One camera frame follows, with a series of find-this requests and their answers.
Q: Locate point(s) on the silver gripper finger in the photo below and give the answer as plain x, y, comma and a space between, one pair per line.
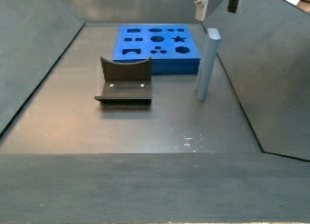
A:
233, 6
202, 5

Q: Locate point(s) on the light blue square-circle peg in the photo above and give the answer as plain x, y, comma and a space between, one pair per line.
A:
210, 48

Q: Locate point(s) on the black curved fixture stand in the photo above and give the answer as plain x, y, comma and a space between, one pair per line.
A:
127, 82

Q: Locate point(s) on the blue foam shape-sorter block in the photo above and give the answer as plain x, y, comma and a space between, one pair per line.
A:
163, 42

